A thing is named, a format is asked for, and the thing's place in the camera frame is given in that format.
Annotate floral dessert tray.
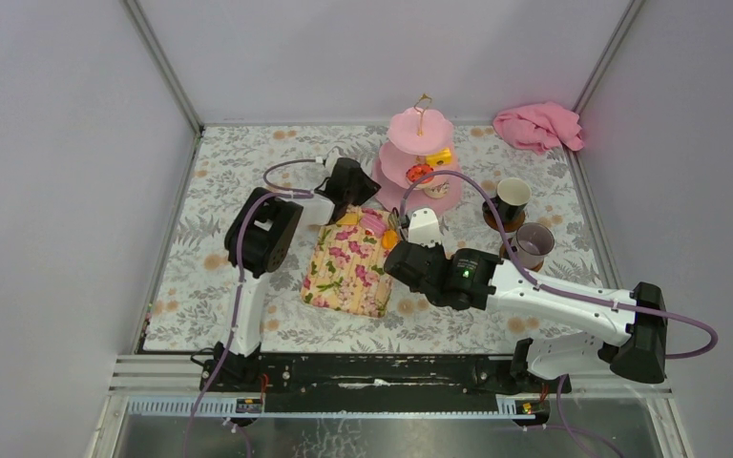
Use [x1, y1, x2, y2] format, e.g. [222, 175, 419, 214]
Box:
[300, 206, 393, 318]

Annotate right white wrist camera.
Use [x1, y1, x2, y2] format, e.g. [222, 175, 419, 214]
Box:
[398, 207, 443, 248]

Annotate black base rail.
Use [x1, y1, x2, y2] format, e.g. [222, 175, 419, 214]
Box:
[191, 349, 572, 416]

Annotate pink cloth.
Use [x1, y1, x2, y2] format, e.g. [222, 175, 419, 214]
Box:
[492, 102, 585, 155]

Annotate purple mug black handle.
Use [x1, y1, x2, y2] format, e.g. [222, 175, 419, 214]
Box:
[510, 222, 555, 271]

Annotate chocolate drizzle donut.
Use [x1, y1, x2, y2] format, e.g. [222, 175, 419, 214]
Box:
[424, 180, 450, 199]

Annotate orange tart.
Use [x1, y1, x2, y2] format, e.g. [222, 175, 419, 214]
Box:
[381, 229, 400, 251]

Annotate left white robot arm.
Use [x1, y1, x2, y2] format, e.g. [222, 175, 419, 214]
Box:
[216, 157, 381, 392]

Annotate tan biscuit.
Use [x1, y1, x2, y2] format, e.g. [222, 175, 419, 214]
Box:
[336, 213, 360, 226]

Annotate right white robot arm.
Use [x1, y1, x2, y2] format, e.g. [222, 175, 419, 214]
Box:
[384, 241, 667, 393]

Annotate metal tongs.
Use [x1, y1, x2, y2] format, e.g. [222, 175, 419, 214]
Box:
[387, 208, 406, 239]

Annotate pink wafer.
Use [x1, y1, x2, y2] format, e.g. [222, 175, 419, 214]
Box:
[359, 212, 387, 238]

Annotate red donut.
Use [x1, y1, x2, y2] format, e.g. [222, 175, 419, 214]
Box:
[405, 163, 434, 187]

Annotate black mug white inside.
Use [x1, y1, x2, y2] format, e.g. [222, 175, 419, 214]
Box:
[491, 177, 532, 224]

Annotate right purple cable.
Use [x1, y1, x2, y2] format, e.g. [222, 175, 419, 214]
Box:
[399, 170, 720, 362]

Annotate yellow roll cake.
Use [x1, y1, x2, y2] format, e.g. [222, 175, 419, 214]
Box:
[425, 147, 453, 167]

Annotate pink three-tier cake stand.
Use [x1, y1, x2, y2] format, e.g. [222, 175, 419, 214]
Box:
[372, 94, 462, 216]

